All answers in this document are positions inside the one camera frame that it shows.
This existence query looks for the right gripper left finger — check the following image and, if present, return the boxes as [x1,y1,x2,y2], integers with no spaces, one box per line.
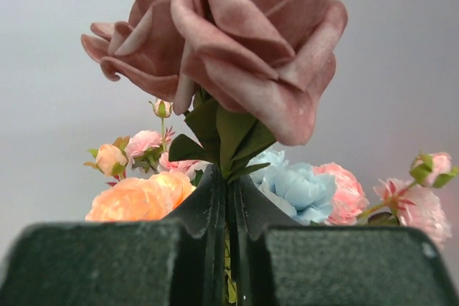
[1,166,226,305]

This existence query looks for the blue flower stem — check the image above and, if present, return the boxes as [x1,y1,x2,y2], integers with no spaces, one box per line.
[249,149,336,225]

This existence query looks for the mauve rose stem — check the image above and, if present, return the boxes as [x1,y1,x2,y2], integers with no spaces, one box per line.
[81,0,348,305]

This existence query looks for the pink rose stem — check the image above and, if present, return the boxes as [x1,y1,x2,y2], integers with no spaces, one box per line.
[313,152,458,249]
[125,98,207,186]
[85,136,196,222]

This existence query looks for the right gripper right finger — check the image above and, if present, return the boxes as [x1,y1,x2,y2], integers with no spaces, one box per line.
[227,177,458,306]

